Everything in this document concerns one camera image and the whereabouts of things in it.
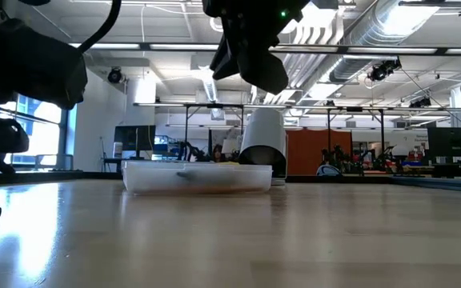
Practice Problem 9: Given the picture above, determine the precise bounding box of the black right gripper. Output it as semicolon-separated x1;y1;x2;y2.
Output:
202;0;311;96

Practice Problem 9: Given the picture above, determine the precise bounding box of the translucent white supply box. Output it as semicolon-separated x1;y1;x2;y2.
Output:
121;160;274;196

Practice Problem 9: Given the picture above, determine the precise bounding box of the white cylinder device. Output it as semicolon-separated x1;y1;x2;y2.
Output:
238;107;288;186

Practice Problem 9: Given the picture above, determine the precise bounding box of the person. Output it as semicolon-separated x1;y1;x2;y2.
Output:
212;143;226;163

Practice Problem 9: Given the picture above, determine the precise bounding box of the orange partition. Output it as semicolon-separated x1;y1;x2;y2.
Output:
286;128;354;176

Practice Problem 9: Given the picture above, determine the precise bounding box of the black ceiling spotlight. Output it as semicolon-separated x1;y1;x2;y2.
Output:
107;66;124;84

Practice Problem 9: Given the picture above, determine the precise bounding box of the black monitor with stand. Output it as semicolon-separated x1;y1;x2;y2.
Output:
114;124;157;161

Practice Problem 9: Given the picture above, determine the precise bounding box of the blue white rounded object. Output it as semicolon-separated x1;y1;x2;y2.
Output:
315;163;343;177

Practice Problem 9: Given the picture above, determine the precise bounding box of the wide black monitor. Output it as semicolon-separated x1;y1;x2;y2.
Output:
427;126;461;164

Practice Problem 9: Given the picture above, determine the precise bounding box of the blue mat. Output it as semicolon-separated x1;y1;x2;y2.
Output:
390;175;461;194

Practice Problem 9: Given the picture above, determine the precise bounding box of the black metal station frame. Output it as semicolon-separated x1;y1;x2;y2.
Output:
290;106;461;173
133;102;246;161

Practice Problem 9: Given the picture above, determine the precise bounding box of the black overhead rail with lights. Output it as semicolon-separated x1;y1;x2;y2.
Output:
68;42;461;56

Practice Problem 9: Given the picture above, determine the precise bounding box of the silver ventilation duct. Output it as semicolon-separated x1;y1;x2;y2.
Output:
328;0;442;83

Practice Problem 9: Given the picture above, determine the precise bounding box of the black ceiling camera cluster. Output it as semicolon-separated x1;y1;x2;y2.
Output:
367;58;403;82

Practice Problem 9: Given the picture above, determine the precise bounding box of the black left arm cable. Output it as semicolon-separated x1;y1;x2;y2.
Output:
77;0;122;54

